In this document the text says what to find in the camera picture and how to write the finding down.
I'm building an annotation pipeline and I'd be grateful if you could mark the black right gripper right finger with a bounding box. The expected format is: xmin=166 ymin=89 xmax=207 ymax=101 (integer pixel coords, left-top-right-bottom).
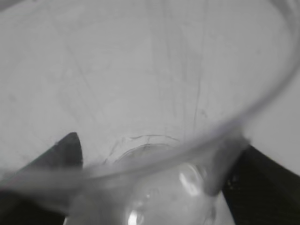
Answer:
xmin=223 ymin=146 xmax=300 ymax=225

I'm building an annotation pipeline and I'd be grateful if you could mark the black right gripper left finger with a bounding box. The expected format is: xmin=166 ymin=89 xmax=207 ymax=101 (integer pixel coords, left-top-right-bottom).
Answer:
xmin=0 ymin=132 xmax=83 ymax=225

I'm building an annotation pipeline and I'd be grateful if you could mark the transparent plastic cup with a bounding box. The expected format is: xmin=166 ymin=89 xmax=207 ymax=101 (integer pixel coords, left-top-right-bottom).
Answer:
xmin=0 ymin=0 xmax=300 ymax=225

